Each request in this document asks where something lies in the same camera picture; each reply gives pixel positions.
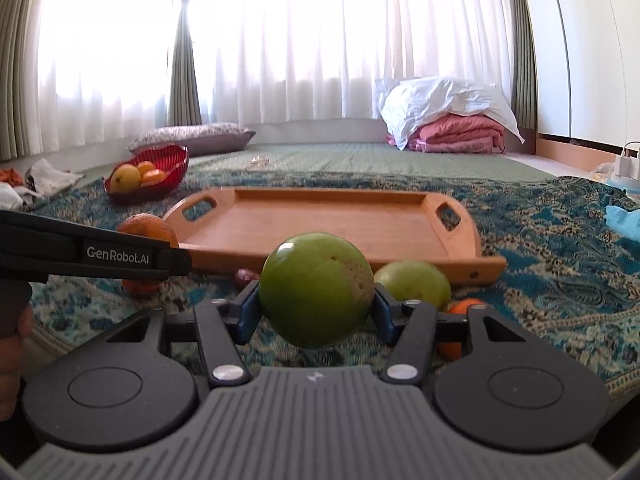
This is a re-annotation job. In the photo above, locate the small bright orange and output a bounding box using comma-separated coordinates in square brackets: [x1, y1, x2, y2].
[435, 298, 487, 362]

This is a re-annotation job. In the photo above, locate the green apple large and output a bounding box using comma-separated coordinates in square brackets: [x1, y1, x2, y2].
[259, 232, 375, 349]

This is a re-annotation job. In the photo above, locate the large mottled orange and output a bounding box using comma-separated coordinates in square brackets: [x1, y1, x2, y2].
[116, 212, 180, 296]

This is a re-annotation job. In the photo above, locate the left hand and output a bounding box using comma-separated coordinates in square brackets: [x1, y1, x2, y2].
[0, 307, 35, 422]

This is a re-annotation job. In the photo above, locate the dark red date fruit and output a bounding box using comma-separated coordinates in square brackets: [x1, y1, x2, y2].
[233, 269, 260, 290]

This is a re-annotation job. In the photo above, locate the white cloth pile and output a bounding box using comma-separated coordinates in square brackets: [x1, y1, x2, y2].
[0, 158, 84, 210]

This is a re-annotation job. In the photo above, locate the wooden serving tray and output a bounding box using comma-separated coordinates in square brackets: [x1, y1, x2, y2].
[164, 188, 506, 285]

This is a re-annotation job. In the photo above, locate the yellow mango in bowl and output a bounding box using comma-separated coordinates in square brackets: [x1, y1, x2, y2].
[110, 164, 141, 195]

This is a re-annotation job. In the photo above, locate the back orange in bowl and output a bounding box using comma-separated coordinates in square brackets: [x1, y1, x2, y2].
[137, 160, 155, 176]

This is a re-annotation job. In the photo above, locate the orange in bowl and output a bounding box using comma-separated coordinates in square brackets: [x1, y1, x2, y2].
[140, 169, 167, 188]
[137, 160, 155, 176]

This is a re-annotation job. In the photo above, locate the front orange in bowl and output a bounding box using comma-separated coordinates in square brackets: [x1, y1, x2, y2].
[140, 169, 167, 188]

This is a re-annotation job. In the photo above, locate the red glass fruit bowl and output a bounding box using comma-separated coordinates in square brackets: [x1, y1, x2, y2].
[103, 144, 189, 206]

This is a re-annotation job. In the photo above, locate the green quilted mat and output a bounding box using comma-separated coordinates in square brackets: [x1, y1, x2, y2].
[186, 141, 554, 183]

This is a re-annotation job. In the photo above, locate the floral grey pillow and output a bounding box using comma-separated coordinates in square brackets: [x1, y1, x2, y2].
[128, 122, 256, 156]

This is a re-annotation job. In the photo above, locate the folded pink blanket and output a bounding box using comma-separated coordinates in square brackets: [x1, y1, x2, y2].
[406, 114, 506, 154]

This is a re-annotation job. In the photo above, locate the green drape middle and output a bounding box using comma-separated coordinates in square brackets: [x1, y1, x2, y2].
[168, 0, 202, 126]

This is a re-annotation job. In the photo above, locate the green drape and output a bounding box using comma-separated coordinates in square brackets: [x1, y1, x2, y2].
[1, 0, 42, 162]
[510, 0, 538, 131]
[168, 0, 202, 126]

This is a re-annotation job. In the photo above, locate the white pillow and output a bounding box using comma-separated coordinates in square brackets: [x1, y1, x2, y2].
[375, 76, 525, 150]

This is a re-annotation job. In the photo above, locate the light blue cloth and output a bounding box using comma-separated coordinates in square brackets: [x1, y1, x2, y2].
[605, 205, 640, 242]

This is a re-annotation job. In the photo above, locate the green drape far left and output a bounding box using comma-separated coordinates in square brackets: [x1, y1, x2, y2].
[1, 0, 42, 162]

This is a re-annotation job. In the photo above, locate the green drape right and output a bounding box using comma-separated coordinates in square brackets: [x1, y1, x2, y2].
[510, 0, 538, 131]

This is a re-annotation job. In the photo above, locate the white sheer curtain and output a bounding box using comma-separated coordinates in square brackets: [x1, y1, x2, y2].
[37, 0, 514, 152]

